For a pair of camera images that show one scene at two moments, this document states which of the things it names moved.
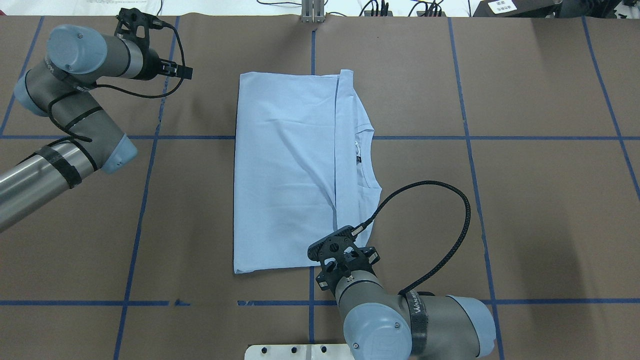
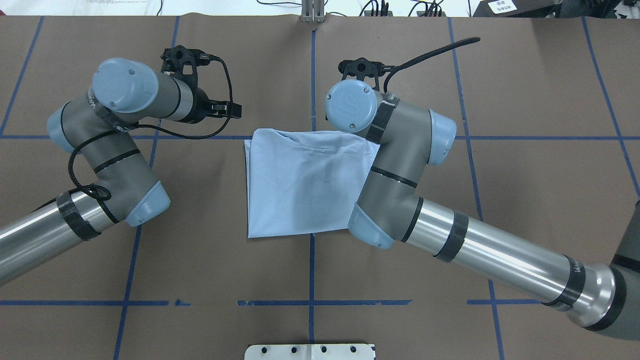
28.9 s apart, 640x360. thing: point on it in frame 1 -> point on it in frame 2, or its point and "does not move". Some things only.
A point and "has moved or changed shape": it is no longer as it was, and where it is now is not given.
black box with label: x=517 y=8 does not move
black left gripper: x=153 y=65 -> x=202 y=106
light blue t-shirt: x=299 y=172 has moved or changed shape
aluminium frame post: x=312 y=11 does not move
